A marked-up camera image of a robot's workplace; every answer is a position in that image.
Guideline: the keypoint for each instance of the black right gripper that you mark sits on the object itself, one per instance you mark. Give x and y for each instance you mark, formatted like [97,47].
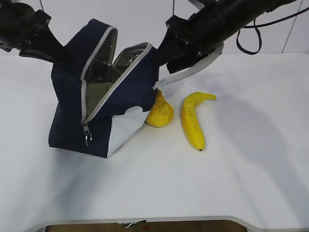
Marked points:
[187,41]

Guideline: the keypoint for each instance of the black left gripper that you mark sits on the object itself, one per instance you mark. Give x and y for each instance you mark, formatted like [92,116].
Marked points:
[41,44]

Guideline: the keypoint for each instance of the yellow pear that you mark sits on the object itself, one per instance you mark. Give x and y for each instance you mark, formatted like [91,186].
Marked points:
[161,113]

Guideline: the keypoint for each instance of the yellow banana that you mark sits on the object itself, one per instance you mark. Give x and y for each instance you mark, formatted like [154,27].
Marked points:
[189,120]

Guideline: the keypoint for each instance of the navy blue insulated lunch bag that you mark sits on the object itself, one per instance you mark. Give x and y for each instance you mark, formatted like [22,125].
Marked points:
[127,104]

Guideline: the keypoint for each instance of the glass container with green lid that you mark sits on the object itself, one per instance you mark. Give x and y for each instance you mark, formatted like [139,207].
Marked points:
[96,93]

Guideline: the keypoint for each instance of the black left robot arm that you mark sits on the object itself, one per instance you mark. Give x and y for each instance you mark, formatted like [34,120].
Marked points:
[24,29]

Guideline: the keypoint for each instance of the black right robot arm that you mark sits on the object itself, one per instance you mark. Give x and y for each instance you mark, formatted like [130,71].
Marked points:
[233,15]

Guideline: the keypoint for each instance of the torn tape on table edge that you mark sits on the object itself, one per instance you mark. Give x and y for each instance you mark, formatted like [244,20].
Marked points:
[127,224]

